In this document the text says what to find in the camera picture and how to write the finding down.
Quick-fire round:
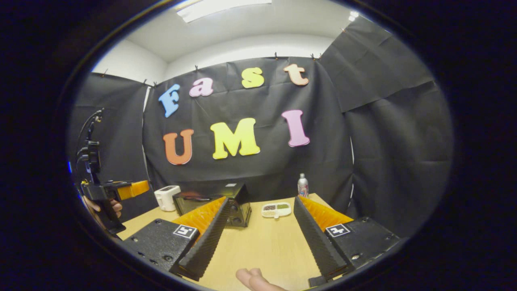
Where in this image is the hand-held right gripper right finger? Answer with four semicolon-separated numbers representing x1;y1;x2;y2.
293;196;401;288

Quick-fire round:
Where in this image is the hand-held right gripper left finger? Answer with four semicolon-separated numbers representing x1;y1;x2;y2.
120;197;230;282

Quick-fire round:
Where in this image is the black electric oven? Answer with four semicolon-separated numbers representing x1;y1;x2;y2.
172;182;252;228

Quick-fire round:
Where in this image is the white toaster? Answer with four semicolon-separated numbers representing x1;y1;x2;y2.
154;185;181;212

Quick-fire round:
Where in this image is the white divided snack plate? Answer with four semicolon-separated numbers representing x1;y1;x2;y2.
261;202;292;219

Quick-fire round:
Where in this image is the black backdrop cloth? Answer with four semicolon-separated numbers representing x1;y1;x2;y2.
67;16;455;239

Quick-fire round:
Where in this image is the large ceiling light panel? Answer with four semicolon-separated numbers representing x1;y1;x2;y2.
175;0;273;23

